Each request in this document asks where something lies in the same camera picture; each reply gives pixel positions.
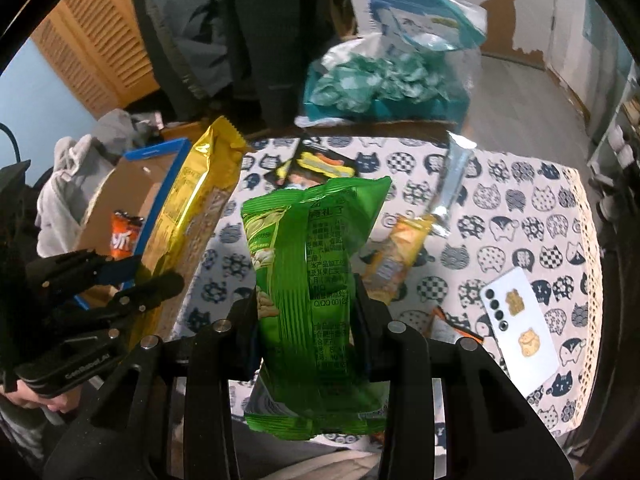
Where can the blue white plastic bag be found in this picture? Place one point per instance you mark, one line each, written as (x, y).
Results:
(429, 25)

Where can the shoe rack with shoes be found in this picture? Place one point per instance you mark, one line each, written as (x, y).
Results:
(614, 164)

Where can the dark hanging jackets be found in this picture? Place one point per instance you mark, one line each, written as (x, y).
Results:
(244, 59)

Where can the wooden louvered door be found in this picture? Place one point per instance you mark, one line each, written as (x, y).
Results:
(96, 48)

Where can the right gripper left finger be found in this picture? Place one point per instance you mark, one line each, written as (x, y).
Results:
(124, 431)

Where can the orange octopus chip bag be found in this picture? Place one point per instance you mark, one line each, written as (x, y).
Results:
(125, 233)

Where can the grey fleece clothing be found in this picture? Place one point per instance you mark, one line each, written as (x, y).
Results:
(79, 168)

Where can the orange white chip bag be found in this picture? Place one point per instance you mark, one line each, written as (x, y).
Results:
(444, 331)

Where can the silver blue snack bar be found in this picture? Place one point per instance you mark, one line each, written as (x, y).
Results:
(452, 173)

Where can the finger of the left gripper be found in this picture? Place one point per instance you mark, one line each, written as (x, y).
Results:
(81, 270)
(144, 297)

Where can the person left hand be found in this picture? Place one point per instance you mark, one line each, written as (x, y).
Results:
(25, 397)

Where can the black noodle snack bag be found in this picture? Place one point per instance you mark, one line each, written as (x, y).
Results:
(311, 165)

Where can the white smartphone with stickers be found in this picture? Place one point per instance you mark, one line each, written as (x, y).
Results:
(521, 332)

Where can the small orange yellow snack pack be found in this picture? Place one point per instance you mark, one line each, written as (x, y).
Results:
(392, 261)

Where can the green snack bag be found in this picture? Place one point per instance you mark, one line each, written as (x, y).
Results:
(301, 243)

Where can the yellow cracker pack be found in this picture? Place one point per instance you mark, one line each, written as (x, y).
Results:
(188, 217)

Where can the teal box with tissue paper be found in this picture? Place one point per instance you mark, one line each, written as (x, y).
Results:
(358, 81)

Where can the cat pattern tablecloth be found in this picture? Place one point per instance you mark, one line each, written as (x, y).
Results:
(512, 211)

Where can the blue cardboard shoe box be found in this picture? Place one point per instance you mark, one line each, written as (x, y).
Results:
(138, 185)

